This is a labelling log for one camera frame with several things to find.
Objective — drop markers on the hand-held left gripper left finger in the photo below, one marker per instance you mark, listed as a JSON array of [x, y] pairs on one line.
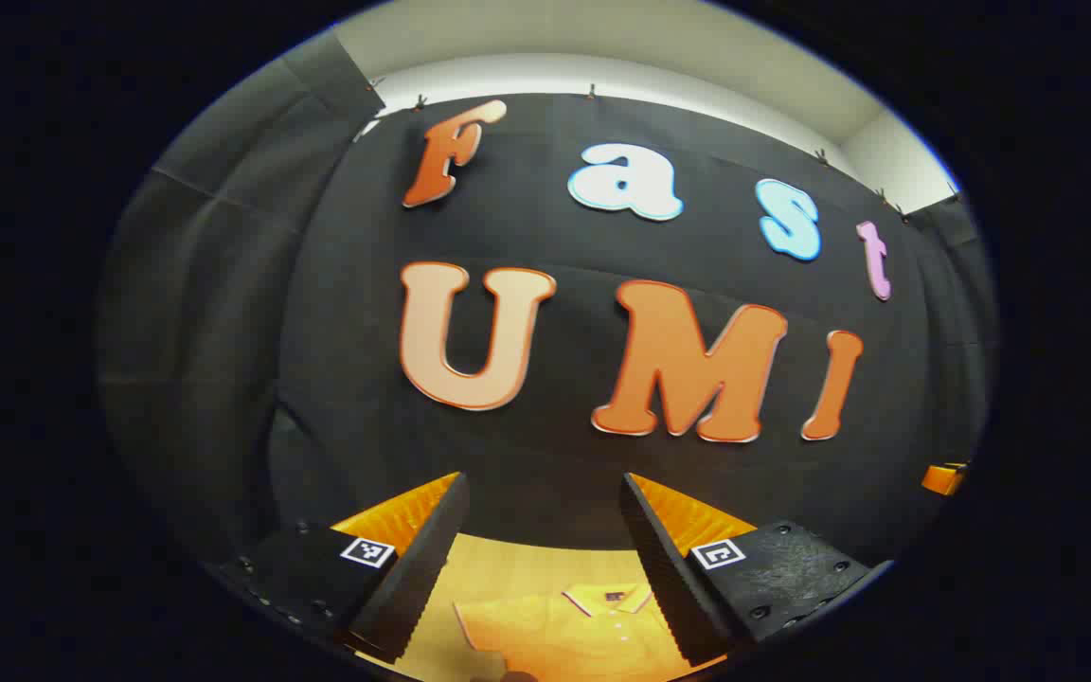
[[420, 561]]

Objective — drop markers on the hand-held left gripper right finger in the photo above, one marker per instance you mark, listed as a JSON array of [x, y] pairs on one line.
[[665, 570]]

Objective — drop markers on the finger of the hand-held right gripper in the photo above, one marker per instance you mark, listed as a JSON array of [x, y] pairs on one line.
[[943, 478]]

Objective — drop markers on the orange T-shirt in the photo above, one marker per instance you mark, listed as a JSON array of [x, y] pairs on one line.
[[583, 637]]

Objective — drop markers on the grey side curtain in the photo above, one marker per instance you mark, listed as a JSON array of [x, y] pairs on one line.
[[205, 284]]

